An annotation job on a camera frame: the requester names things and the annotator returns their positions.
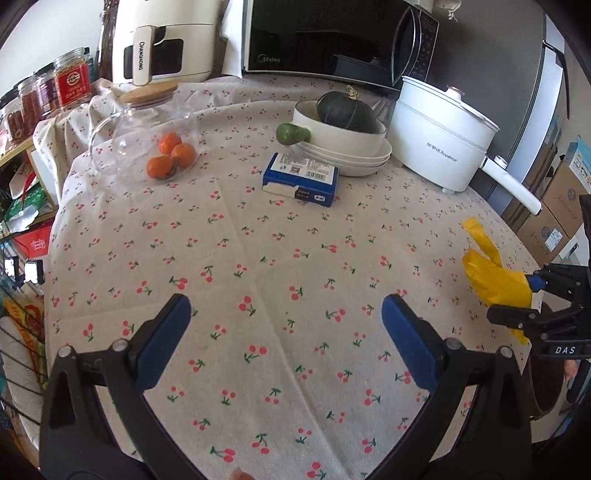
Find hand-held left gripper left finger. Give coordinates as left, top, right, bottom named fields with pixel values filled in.
left=39, top=293, right=195, bottom=480

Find glass jar with wooden lid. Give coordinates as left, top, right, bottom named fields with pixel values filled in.
left=88, top=83, right=201, bottom=185

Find yellow cloth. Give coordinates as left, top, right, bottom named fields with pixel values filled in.
left=462, top=218, right=541, bottom=344

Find blue barcode box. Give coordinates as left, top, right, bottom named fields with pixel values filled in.
left=262, top=152, right=340, bottom=208

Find dried branches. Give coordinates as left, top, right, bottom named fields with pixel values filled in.
left=98, top=0, right=122, bottom=81

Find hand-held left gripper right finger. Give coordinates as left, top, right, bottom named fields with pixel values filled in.
left=365, top=294, right=532, bottom=480

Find green avocado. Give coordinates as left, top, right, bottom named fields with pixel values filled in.
left=276, top=122, right=312, bottom=146

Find bamboo teapot lid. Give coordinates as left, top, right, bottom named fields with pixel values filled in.
left=119, top=82, right=180, bottom=109

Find dark green squash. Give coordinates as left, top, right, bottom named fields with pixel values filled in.
left=316, top=85, right=380, bottom=134

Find brown cardboard box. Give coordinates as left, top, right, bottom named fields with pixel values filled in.
left=517, top=164, right=587, bottom=259

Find tangerine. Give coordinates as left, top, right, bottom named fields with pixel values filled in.
left=147, top=154, right=178, bottom=180
left=158, top=132, right=183, bottom=155
left=171, top=143, right=197, bottom=168

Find green packet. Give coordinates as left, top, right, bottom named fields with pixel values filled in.
left=4, top=185, right=56, bottom=232

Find blue printed carton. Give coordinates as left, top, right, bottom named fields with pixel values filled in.
left=566, top=136, right=591, bottom=195

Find white bowl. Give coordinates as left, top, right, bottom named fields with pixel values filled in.
left=293, top=100, right=387, bottom=149

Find white air fryer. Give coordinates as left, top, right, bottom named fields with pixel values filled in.
left=99, top=0, right=222, bottom=88

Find red packets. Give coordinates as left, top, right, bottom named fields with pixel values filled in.
left=14, top=222, right=54, bottom=259

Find white electric pot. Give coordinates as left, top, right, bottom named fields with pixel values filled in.
left=390, top=76, right=543, bottom=215

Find white plate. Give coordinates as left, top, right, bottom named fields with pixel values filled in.
left=298, top=136, right=393, bottom=160
left=318, top=157, right=389, bottom=177
left=305, top=148, right=392, bottom=168

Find glass jar of red fruit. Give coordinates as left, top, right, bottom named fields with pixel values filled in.
left=0, top=97, right=26, bottom=148
left=34, top=67, right=61, bottom=114
left=16, top=78, right=44, bottom=125

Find red label glass jar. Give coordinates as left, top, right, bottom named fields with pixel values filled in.
left=53, top=46, right=93, bottom=109

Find black microwave oven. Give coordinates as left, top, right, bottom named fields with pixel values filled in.
left=240, top=0, right=441, bottom=90

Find grey refrigerator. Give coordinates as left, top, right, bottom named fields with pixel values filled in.
left=431, top=0, right=566, bottom=185

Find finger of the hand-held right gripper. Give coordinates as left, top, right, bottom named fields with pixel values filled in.
left=529, top=264, right=590, bottom=301
left=487, top=302, right=591, bottom=344

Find brown round bin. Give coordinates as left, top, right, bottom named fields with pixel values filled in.
left=526, top=300, right=578, bottom=421

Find cherry print tablecloth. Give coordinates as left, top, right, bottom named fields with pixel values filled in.
left=32, top=74, right=543, bottom=480

